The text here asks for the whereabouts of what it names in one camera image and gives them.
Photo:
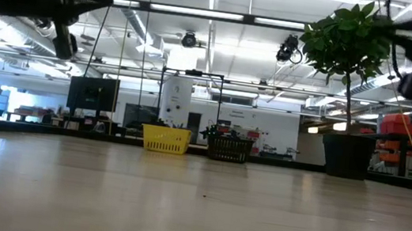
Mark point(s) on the shelf with orange bins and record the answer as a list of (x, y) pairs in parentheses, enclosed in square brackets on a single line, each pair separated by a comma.
[(399, 129)]

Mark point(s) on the black monitor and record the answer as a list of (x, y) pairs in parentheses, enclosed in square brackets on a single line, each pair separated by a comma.
[(93, 94)]

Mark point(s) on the white pillar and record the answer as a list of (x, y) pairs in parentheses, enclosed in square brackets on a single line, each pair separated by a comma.
[(176, 101)]

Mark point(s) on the potted green plant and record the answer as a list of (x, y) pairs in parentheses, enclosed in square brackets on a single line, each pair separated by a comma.
[(346, 156)]

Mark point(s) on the yellow plastic bin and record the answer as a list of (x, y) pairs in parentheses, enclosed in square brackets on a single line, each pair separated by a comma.
[(165, 139)]

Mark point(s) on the black plastic bin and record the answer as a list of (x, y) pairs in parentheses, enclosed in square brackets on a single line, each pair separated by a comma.
[(229, 148)]

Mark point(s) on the black aluminium table frame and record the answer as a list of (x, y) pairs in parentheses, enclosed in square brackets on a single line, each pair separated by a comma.
[(283, 163)]

